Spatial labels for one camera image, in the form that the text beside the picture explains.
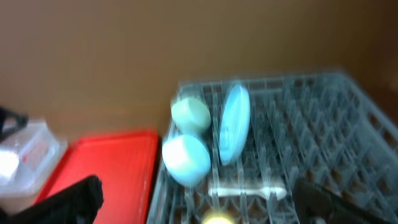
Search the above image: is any clear plastic bin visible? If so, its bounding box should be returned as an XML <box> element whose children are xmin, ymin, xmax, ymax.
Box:
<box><xmin>1</xmin><ymin>120</ymin><xmax>67</xmax><ymax>215</ymax></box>

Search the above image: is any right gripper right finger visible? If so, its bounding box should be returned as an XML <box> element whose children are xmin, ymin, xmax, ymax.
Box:
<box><xmin>292</xmin><ymin>179</ymin><xmax>389</xmax><ymax>224</ymax></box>

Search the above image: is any mint green bowl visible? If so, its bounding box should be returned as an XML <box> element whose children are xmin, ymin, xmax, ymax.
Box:
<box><xmin>171</xmin><ymin>96</ymin><xmax>211</xmax><ymax>135</ymax></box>

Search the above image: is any yellow plastic cup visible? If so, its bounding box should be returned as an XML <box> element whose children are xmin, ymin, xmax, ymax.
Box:
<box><xmin>201</xmin><ymin>211</ymin><xmax>234</xmax><ymax>224</ymax></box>

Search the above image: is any light blue plate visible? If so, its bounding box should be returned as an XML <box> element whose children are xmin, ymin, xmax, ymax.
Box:
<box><xmin>219</xmin><ymin>85</ymin><xmax>251</xmax><ymax>166</ymax></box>

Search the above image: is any light blue bowl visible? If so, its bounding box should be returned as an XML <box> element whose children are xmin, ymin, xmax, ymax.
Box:
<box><xmin>162</xmin><ymin>134</ymin><xmax>211</xmax><ymax>188</ymax></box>

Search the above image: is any white plastic spoon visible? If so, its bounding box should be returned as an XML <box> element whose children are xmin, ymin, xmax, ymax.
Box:
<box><xmin>208</xmin><ymin>187</ymin><xmax>287</xmax><ymax>200</ymax></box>

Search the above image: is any red serving tray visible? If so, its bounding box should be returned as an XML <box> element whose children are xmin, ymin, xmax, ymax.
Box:
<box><xmin>36</xmin><ymin>130</ymin><xmax>159</xmax><ymax>224</ymax></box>

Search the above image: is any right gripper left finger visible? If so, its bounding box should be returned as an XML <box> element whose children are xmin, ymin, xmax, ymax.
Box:
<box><xmin>1</xmin><ymin>175</ymin><xmax>104</xmax><ymax>224</ymax></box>

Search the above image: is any grey dishwasher rack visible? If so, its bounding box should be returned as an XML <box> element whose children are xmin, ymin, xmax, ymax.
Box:
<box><xmin>147</xmin><ymin>72</ymin><xmax>397</xmax><ymax>223</ymax></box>

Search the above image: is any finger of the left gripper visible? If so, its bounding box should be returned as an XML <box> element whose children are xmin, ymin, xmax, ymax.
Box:
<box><xmin>1</xmin><ymin>107</ymin><xmax>29</xmax><ymax>140</ymax></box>

